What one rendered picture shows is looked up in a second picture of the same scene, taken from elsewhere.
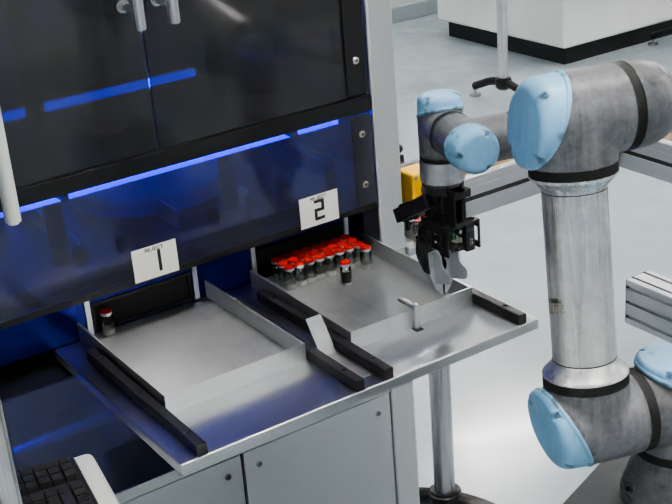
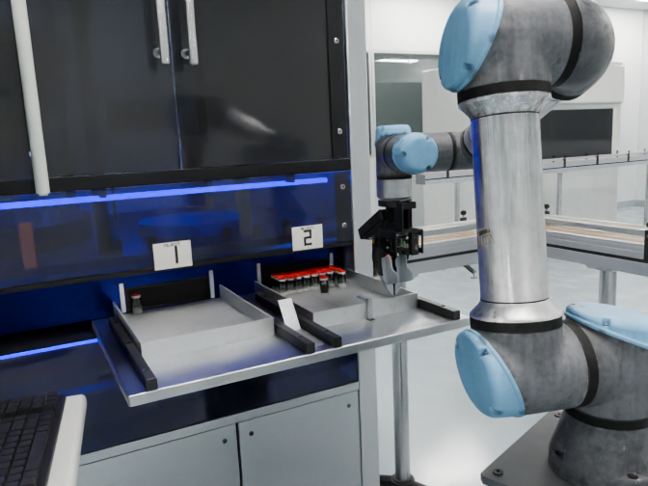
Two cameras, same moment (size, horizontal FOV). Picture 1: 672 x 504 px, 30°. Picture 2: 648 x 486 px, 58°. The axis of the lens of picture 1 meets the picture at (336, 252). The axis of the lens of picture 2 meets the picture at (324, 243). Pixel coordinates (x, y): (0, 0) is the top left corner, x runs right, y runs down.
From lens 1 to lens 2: 0.95 m
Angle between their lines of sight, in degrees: 14
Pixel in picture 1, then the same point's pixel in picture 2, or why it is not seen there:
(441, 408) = (401, 414)
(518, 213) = not seen: hidden behind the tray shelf
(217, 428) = (177, 371)
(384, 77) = (361, 148)
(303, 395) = (261, 354)
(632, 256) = not seen: hidden behind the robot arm
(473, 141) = (416, 142)
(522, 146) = (451, 66)
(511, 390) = (455, 419)
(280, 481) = (268, 449)
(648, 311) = not seen: hidden behind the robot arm
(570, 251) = (500, 173)
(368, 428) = (340, 416)
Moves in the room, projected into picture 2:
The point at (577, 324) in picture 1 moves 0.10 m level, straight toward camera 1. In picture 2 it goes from (507, 254) to (508, 272)
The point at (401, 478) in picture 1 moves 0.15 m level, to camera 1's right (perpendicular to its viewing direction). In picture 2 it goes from (365, 460) to (418, 460)
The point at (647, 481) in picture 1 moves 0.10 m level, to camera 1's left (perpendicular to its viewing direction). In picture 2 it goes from (580, 443) to (504, 443)
